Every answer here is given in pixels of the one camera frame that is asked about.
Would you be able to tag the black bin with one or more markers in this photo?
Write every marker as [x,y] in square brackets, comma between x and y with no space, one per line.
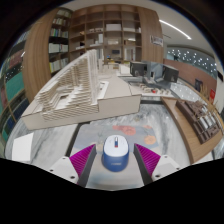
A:
[198,85]

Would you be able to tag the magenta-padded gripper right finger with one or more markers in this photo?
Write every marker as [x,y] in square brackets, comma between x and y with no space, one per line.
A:
[165,164]

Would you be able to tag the flat grey site model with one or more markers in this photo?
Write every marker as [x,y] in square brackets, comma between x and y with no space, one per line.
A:
[150,89]

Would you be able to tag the white paper sheet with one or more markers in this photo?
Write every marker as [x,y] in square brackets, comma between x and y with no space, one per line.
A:
[23,148]

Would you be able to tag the white stepped architectural model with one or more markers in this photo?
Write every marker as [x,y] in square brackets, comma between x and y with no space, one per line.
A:
[80,90]

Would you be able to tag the grey mouse pad orange print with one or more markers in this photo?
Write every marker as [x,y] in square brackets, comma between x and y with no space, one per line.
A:
[140,131]

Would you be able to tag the dark grey building model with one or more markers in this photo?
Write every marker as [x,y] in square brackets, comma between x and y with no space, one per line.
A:
[155,71]

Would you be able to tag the wooden shelf unit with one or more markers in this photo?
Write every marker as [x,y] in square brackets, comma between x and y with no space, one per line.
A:
[110,26]

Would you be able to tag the long ceiling light strip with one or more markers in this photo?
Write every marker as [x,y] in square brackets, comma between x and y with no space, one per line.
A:
[175,29]

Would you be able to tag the curved bookshelf coloured panels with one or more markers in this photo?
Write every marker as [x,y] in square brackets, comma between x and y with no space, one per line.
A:
[13,83]

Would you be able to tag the brown architectural model wooden base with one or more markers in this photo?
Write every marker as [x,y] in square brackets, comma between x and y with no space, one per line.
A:
[196,126]

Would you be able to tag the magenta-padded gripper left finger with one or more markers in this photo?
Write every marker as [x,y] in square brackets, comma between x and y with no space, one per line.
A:
[64,166]

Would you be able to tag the red sign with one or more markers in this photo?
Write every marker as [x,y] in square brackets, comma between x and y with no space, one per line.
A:
[212,95]

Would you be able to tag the poster on wooden column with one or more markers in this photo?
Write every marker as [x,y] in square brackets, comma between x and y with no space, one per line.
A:
[156,40]

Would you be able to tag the blue and white computer mouse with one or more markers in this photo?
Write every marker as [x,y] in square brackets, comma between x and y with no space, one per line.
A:
[115,156]

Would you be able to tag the group of small ceiling lights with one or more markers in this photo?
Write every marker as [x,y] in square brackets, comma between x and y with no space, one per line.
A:
[191,56]

